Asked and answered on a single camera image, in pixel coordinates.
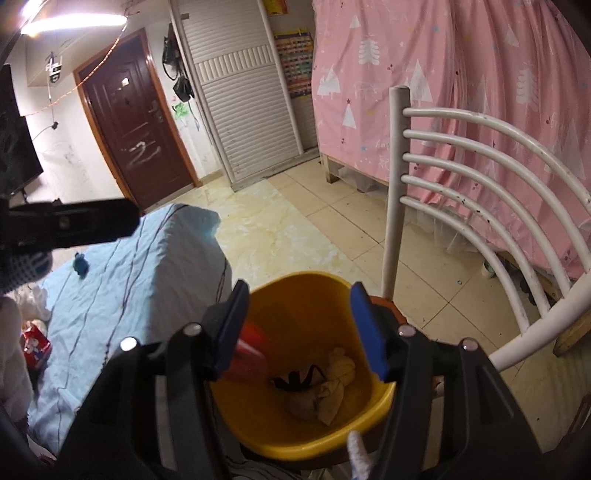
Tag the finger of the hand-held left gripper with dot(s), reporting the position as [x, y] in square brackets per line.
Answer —
[101, 224]

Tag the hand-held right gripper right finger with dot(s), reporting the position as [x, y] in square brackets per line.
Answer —
[369, 337]

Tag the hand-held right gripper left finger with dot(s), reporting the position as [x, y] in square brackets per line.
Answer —
[231, 332]

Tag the red plastic cup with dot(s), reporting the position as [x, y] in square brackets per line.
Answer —
[251, 355]

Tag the blue sock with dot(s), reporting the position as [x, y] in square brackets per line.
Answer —
[81, 265]

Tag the yellow plastic bin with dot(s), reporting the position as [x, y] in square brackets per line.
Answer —
[300, 300]

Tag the person's right hand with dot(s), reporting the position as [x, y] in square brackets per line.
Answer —
[359, 457]

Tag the crumpled cloth in bucket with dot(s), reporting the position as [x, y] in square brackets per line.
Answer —
[332, 387]

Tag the white plastic bag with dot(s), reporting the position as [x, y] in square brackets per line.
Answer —
[34, 300]

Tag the light blue striped tablecloth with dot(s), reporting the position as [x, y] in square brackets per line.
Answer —
[138, 300]

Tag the black television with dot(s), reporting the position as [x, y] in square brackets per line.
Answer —
[16, 138]

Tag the dark red door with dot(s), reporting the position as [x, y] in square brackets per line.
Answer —
[134, 115]

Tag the red snack packet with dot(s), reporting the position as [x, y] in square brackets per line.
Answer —
[36, 348]

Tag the white cup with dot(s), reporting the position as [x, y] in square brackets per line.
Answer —
[488, 270]

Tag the black hanging bag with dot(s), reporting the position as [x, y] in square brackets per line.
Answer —
[171, 50]
[183, 88]

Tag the white louvered wardrobe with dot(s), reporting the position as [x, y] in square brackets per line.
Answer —
[244, 92]

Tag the ceiling light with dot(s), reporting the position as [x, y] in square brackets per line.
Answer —
[74, 23]

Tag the pink printed curtain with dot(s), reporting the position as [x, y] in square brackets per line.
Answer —
[461, 69]

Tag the white security camera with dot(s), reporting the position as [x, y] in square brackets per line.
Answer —
[54, 69]

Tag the colourful wall poster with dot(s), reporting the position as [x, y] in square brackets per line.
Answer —
[295, 64]

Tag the yellow wall poster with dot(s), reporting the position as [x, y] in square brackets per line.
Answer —
[276, 7]

